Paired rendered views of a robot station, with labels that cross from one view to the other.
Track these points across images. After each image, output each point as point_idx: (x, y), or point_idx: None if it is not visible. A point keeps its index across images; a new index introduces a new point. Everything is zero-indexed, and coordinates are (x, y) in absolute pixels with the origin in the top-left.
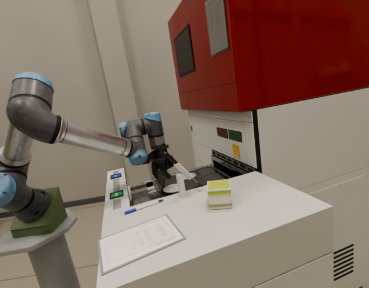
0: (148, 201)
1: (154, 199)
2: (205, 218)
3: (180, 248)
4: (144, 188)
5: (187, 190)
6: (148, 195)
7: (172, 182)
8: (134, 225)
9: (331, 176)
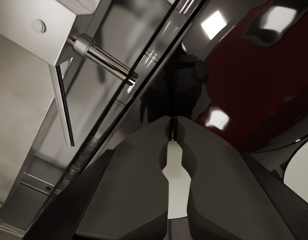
0: (25, 116)
1: (153, 8)
2: None
3: None
4: (40, 33)
5: (165, 235)
6: (64, 68)
7: (246, 136)
8: None
9: None
